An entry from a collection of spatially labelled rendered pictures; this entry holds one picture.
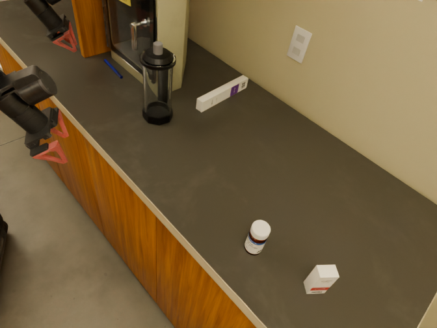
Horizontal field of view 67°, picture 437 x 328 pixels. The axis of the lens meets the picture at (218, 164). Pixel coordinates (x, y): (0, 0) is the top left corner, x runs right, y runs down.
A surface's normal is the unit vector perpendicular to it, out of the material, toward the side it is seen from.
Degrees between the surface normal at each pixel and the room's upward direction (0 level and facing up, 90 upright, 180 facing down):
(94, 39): 90
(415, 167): 90
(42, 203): 0
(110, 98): 0
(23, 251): 0
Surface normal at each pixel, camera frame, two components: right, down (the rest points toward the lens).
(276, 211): 0.14, -0.68
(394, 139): -0.72, 0.44
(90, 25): 0.68, 0.59
